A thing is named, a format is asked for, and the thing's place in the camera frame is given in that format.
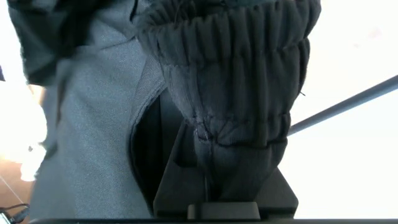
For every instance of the black clothes rack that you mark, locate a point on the black clothes rack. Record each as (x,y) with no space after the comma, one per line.
(342,107)

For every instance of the black shorts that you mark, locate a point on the black shorts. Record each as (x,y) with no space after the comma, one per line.
(233,62)

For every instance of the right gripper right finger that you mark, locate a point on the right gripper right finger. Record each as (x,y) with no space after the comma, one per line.
(280,199)

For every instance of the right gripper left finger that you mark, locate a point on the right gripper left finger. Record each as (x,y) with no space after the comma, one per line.
(177,186)

